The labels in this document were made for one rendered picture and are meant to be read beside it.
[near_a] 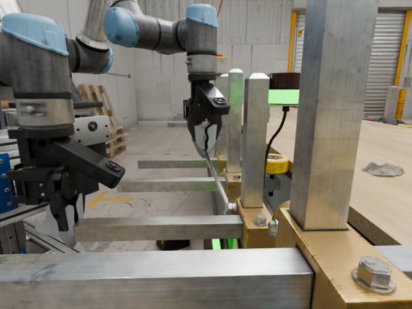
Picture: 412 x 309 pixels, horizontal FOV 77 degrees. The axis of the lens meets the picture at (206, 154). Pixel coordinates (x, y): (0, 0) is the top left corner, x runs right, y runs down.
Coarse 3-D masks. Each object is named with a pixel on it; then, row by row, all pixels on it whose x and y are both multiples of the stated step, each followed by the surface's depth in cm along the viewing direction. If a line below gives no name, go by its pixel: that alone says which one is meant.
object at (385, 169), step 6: (372, 162) 58; (366, 168) 59; (372, 168) 58; (378, 168) 58; (384, 168) 57; (390, 168) 57; (396, 168) 57; (402, 168) 58; (372, 174) 56; (378, 174) 55; (384, 174) 55; (390, 174) 55; (396, 174) 56
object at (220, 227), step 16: (80, 224) 43; (96, 224) 43; (112, 224) 43; (128, 224) 43; (144, 224) 43; (160, 224) 44; (176, 224) 44; (192, 224) 44; (208, 224) 44; (224, 224) 44; (240, 224) 44; (80, 240) 44; (96, 240) 44; (112, 240) 44; (128, 240) 44
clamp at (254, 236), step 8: (240, 200) 50; (240, 208) 47; (248, 208) 47; (256, 208) 47; (264, 208) 47; (248, 216) 44; (248, 224) 41; (248, 232) 41; (256, 232) 41; (264, 232) 41; (248, 240) 41; (256, 240) 41; (264, 240) 41; (272, 240) 41; (248, 248) 41; (256, 248) 41
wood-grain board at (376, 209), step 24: (288, 120) 159; (288, 144) 88; (360, 144) 88; (384, 144) 88; (408, 144) 88; (288, 168) 69; (360, 168) 61; (408, 168) 61; (360, 192) 47; (384, 192) 47; (408, 192) 47; (360, 216) 39; (384, 216) 38; (408, 216) 38; (384, 240) 34; (408, 240) 32
